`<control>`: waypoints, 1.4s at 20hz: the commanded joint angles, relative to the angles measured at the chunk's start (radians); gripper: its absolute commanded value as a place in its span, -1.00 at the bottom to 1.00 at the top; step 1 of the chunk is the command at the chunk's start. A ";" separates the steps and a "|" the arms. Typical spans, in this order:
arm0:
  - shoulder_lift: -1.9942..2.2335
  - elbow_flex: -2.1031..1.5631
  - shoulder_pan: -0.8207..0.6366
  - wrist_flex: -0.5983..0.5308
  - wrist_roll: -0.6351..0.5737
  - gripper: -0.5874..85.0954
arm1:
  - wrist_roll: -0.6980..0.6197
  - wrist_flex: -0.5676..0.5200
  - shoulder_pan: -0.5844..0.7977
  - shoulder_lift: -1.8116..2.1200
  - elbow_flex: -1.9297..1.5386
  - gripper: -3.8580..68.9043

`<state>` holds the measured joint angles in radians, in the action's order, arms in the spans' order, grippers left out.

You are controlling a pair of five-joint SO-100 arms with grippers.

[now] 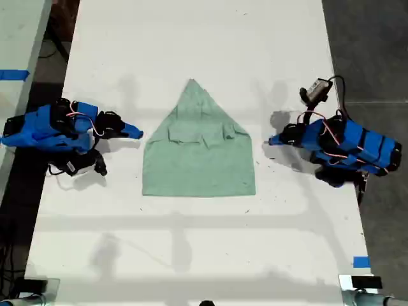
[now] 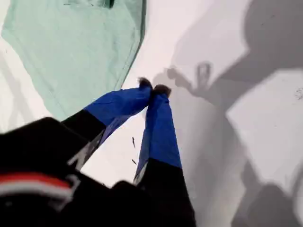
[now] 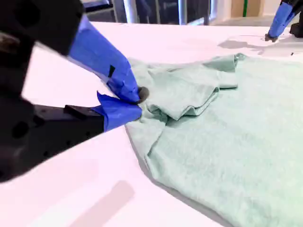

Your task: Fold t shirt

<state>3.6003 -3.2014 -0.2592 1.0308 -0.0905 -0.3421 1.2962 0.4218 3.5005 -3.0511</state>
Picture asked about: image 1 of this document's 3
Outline pale green T-shirt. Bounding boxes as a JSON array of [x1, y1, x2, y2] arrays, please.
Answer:
[[142, 78, 257, 198]]

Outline black table clamp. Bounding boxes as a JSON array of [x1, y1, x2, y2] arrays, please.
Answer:
[[356, 171, 369, 205]]

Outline long blue tape strip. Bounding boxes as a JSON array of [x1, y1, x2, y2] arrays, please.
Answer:
[[0, 69, 31, 81]]

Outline white side table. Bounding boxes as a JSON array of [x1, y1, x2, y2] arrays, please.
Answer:
[[0, 0, 54, 200]]

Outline small black box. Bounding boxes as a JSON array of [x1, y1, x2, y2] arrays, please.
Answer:
[[18, 278, 49, 293], [351, 275, 383, 289]]

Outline metal pole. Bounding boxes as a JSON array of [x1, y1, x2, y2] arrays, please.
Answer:
[[342, 289, 396, 306], [0, 295, 48, 306]]

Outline black camera stalk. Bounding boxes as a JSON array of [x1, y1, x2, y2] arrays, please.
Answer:
[[303, 101, 317, 126]]

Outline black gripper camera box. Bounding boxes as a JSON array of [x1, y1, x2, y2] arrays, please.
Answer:
[[298, 78, 334, 105], [65, 149, 108, 178]]

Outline black camera cable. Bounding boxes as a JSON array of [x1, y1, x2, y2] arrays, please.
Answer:
[[328, 75, 347, 119], [47, 161, 73, 176]]

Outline black floor cable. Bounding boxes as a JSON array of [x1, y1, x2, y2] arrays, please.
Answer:
[[38, 27, 69, 61]]

